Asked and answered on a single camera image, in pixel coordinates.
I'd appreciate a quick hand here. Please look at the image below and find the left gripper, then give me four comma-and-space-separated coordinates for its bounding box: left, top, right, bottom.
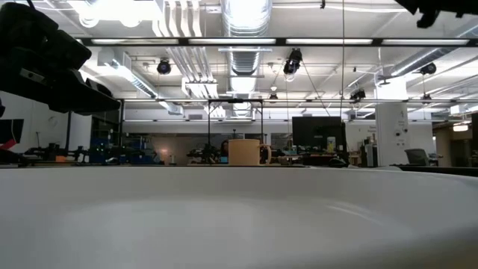
0, 2, 121, 115

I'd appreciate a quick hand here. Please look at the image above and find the beige ceramic mug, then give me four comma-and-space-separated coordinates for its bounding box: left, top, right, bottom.
228, 138, 273, 167

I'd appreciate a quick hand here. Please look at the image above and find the white round plate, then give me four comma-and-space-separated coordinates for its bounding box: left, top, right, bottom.
0, 165, 478, 269

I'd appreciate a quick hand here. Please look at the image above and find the black ceiling-hung device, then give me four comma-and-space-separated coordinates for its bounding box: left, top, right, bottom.
349, 88, 367, 103
419, 62, 438, 76
282, 48, 303, 82
156, 58, 173, 75

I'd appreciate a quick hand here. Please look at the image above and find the white building column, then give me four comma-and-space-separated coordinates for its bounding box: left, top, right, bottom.
375, 80, 410, 167

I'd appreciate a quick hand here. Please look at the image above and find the grey office chair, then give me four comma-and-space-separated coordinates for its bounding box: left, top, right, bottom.
404, 148, 430, 167

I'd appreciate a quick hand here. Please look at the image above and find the black overhead light bar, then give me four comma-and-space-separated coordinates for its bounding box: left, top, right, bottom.
74, 37, 478, 48

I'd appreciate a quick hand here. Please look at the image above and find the black monitor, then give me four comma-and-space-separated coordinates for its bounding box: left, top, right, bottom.
291, 116, 347, 154

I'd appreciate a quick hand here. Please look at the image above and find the black background rig frame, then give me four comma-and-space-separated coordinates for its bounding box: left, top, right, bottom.
65, 99, 125, 152
207, 98, 264, 150

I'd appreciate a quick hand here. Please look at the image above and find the thin hanging cable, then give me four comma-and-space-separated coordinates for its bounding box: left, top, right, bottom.
340, 0, 347, 117

